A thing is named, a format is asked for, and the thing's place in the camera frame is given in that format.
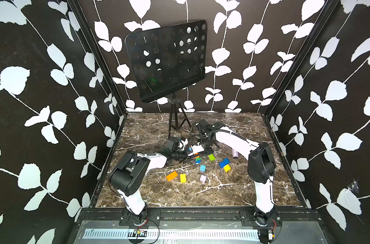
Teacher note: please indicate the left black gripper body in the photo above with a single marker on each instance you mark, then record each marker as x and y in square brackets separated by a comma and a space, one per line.
[179, 155]

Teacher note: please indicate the black front mounting rail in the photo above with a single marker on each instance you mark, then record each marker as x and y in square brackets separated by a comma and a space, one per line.
[245, 215]

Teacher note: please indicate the blue lego brick pair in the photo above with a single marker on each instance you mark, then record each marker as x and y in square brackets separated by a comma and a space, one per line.
[224, 162]

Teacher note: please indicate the yellow lego brick left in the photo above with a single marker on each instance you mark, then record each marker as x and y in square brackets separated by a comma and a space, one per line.
[183, 178]

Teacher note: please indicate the yellow square lego brick right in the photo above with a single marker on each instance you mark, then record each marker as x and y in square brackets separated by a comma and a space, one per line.
[227, 168]

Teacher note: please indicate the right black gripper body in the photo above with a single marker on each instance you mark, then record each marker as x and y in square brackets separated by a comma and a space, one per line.
[206, 145]

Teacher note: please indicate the lime green long lego brick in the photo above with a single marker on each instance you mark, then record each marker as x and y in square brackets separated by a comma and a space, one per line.
[211, 157]

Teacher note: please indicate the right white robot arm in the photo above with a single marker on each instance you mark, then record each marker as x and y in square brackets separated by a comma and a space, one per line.
[261, 164]

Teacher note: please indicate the lilac square lego brick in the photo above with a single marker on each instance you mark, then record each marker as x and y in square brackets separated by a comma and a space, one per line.
[203, 178]

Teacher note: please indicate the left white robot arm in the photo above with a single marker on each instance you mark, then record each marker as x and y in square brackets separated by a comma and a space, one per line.
[127, 176]

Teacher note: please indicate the white slotted cable duct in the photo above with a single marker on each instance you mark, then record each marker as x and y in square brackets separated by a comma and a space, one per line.
[154, 234]

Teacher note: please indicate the purple glitter microphone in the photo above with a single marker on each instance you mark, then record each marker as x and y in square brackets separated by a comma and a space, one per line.
[235, 154]

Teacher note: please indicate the black perforated music stand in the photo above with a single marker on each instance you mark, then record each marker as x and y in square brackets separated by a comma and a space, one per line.
[167, 59]

